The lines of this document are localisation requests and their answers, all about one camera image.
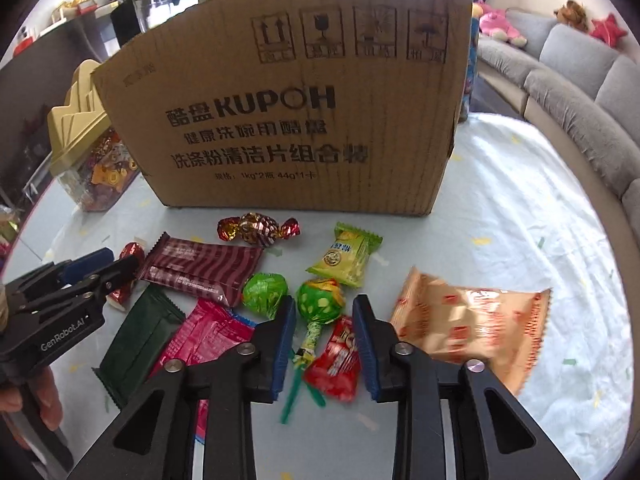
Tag pink plush toy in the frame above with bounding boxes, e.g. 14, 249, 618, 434
472, 0, 529, 49

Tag blue printed tin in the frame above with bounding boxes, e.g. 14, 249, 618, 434
457, 2, 481, 123

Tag person's left hand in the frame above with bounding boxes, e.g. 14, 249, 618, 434
0, 367, 64, 456

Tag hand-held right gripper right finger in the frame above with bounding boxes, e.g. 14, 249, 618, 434
351, 294, 581, 480

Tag red star plush toy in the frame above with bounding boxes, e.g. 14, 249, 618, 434
589, 12, 629, 46

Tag maroon striped snack packet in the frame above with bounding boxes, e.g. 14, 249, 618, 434
136, 232, 266, 307

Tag orange snack bag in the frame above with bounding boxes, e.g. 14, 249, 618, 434
389, 266, 552, 396

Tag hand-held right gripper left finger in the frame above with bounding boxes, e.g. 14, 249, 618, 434
67, 296, 299, 480

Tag yellow green candy packet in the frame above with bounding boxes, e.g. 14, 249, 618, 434
306, 222, 384, 289

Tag brown cardboard box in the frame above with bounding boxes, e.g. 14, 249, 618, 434
91, 0, 474, 219

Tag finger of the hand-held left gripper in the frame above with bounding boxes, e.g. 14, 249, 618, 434
75, 255, 141, 306
56, 247, 115, 286

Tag red foil candy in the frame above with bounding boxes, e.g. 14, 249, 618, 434
107, 241, 146, 311

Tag clear candy jar gold lid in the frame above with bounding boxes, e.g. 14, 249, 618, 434
46, 59, 143, 212

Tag green lollipop yellow dots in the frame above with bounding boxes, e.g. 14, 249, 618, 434
279, 277, 347, 424

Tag red candy packet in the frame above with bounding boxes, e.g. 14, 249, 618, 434
303, 315, 363, 404

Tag plain green lollipop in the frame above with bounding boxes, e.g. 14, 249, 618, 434
242, 272, 290, 321

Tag pink snack packet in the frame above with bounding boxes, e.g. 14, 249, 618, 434
145, 298, 257, 441

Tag grey sofa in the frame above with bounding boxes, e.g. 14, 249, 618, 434
472, 7, 640, 306

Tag dark green snack packet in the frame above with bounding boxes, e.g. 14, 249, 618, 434
91, 284, 187, 409

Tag gold red twist-wrapped candy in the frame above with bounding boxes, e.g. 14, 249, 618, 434
217, 212, 302, 247

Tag brown plush toy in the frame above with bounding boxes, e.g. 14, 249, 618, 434
553, 0, 591, 31

